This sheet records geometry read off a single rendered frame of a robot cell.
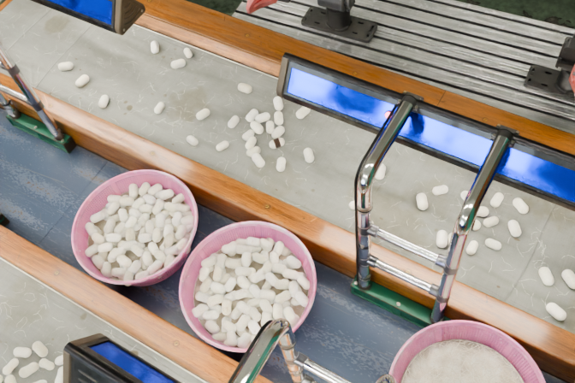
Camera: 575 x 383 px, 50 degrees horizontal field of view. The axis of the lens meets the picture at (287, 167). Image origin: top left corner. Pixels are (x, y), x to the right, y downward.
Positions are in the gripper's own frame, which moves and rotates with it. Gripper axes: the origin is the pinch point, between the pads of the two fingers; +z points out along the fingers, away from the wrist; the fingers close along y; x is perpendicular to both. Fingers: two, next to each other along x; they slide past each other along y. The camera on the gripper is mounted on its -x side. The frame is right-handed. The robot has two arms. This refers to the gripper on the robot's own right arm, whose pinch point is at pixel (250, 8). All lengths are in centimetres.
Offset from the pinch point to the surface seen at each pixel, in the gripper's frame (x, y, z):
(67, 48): 33, -61, 2
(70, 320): 31, -13, 61
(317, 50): 30.7, 2.9, -19.0
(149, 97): 32.4, -30.4, 7.4
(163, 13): 31, -41, -17
